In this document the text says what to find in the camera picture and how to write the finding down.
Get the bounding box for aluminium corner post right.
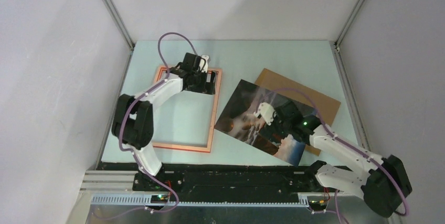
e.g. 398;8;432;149
334;0;366;51

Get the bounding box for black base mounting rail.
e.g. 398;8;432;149
96;161;352;204

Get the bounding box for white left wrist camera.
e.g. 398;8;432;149
198;55;210;73

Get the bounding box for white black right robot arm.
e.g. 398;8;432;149
255;101;412;218

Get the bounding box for brown backing board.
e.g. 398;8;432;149
255;69;344;156

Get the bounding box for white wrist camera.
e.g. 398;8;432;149
198;55;210;73
254;102;276;126

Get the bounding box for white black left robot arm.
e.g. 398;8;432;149
111;53;217;191

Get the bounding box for aluminium corner post left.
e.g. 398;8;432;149
102;0;135;51

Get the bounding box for aluminium corner post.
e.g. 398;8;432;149
334;0;366;51
102;0;135;51

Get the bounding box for sunset photo print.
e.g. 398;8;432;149
215;80;316;166

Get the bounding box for orange wooden picture frame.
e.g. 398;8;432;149
152;68;222;153

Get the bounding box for grey slotted cable duct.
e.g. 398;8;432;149
91;194;309;207

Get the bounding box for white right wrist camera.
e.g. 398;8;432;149
254;102;276;126

